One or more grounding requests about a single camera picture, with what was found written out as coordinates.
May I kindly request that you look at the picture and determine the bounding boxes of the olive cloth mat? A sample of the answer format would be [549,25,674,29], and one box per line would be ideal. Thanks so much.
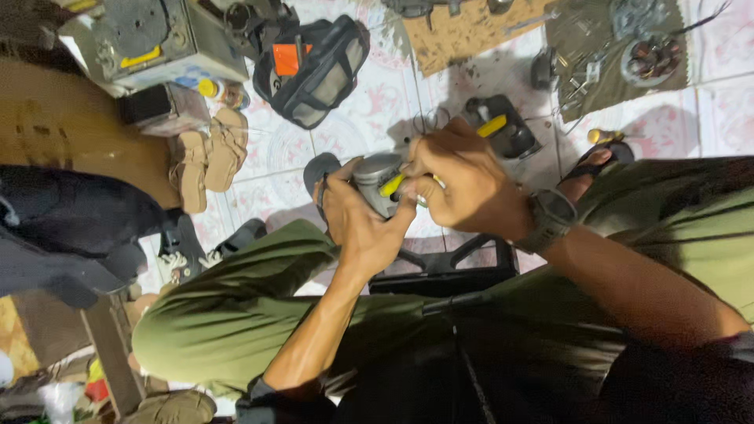
[543,0,691,124]

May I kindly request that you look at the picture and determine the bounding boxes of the thin wire ring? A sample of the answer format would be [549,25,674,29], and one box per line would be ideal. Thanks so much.
[411,106,451,136]

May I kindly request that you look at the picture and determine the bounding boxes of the grey metal machine box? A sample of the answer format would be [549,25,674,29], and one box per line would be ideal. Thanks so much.
[58,0,251,98]

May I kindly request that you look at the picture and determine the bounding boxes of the black fabric bag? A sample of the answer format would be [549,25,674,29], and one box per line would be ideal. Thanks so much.
[0,164,186,310]

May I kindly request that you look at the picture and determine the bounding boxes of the grey metal cylinder part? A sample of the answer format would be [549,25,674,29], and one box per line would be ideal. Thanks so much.
[351,152,413,220]

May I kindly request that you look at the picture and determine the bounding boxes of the yellow capped bottle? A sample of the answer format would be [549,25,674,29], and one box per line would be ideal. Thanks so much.
[197,78,251,111]

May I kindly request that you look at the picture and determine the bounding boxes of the brown cardboard sheet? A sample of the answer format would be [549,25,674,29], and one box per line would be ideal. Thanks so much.
[402,0,557,79]

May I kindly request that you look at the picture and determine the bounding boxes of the grey metal sprocket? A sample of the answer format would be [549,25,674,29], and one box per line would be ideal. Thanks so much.
[609,0,669,41]

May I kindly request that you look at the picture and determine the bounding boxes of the orange card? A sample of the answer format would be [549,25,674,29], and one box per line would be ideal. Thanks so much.
[272,42,313,77]

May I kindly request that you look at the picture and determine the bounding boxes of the black round engine part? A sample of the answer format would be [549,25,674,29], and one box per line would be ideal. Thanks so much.
[530,47,559,92]

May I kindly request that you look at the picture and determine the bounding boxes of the round copper wound stator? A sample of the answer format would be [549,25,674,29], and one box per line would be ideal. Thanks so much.
[620,35,684,89]

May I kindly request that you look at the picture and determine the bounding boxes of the black shirt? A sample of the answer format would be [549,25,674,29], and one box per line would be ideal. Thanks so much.
[236,291,754,424]

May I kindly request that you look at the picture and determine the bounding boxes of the green trousers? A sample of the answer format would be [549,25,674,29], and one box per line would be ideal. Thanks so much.
[131,156,754,402]

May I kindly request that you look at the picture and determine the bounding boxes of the grey wristwatch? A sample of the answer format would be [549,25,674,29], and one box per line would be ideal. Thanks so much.
[514,188,581,256]

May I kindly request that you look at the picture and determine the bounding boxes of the black cable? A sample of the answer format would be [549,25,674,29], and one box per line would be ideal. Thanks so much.
[672,0,732,37]

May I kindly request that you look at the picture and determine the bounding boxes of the black sandal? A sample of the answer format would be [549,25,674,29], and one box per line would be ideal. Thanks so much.
[556,140,636,190]
[303,152,344,223]

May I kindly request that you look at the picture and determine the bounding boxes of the small yellow handled screwdriver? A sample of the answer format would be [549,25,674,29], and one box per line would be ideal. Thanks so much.
[587,128,646,146]

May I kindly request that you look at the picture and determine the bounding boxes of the black mesh tool bag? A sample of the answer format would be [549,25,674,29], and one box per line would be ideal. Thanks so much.
[252,15,372,132]

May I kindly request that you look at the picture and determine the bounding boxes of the wooden plank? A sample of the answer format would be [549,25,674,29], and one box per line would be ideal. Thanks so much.
[79,294,148,420]

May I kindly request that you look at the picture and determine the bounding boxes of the black shoe with white laces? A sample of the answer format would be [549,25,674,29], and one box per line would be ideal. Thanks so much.
[200,218,269,269]
[156,213,208,285]

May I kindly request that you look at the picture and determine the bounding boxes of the brown wooden board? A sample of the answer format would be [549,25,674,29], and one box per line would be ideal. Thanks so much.
[0,56,182,210]

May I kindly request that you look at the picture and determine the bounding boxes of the person's left hand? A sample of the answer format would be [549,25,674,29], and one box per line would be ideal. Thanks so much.
[321,158,419,279]

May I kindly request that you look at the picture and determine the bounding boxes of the heap of small metal parts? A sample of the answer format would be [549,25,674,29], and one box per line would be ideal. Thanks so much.
[556,52,608,114]

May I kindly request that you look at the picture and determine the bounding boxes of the red plastic container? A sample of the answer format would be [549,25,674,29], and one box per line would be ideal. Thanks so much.
[84,377,111,404]

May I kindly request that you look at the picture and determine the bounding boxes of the dark rectangular box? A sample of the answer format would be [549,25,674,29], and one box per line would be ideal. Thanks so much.
[116,82,212,138]

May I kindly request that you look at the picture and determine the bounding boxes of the black power tool yellow trim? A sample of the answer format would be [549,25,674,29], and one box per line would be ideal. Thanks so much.
[459,94,543,161]

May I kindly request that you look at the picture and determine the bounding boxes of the black plastic stool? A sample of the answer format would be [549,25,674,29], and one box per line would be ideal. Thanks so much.
[368,232,520,298]

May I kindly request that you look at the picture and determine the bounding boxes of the tan sandal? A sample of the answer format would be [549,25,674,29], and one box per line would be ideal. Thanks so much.
[169,131,209,214]
[203,107,250,194]

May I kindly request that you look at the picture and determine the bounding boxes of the person's right hand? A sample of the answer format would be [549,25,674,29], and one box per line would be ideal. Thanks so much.
[399,117,536,241]

